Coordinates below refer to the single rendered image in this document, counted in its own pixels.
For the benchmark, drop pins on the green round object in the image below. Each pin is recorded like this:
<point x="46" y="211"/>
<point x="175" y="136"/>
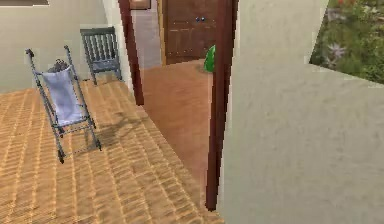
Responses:
<point x="210" y="60"/>

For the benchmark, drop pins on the brown wooden cupboard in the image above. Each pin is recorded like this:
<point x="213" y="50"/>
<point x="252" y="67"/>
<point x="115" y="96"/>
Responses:
<point x="190" y="31"/>

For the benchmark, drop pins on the dark grey slatted chair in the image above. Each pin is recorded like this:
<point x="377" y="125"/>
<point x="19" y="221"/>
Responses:
<point x="100" y="50"/>

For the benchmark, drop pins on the window with garden view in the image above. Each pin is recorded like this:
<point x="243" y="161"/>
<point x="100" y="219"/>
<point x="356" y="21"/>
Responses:
<point x="353" y="36"/>

